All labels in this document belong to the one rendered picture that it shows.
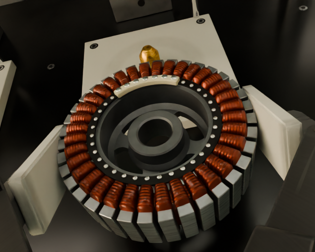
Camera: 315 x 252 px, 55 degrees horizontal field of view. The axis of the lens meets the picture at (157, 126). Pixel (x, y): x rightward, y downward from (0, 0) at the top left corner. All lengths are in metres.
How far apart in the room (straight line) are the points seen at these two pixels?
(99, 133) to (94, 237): 0.09
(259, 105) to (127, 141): 0.08
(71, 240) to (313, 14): 0.33
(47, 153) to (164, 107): 0.08
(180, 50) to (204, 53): 0.03
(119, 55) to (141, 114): 0.15
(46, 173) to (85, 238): 0.09
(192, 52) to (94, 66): 0.11
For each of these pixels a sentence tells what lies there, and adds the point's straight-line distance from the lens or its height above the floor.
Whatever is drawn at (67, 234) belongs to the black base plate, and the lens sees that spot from 0.25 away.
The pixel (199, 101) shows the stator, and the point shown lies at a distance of 0.18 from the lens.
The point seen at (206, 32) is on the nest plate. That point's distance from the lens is 0.35.
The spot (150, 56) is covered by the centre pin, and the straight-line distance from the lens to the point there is 0.29.
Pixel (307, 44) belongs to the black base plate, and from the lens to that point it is 0.35.
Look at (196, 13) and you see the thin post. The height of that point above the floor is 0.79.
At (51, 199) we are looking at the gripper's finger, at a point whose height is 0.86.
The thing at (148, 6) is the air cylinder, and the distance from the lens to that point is 0.41.
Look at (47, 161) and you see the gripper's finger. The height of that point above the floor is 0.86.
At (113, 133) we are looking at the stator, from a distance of 0.20.
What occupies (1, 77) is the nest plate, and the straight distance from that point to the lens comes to 0.40.
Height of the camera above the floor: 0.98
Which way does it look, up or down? 50 degrees down
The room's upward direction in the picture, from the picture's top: 17 degrees counter-clockwise
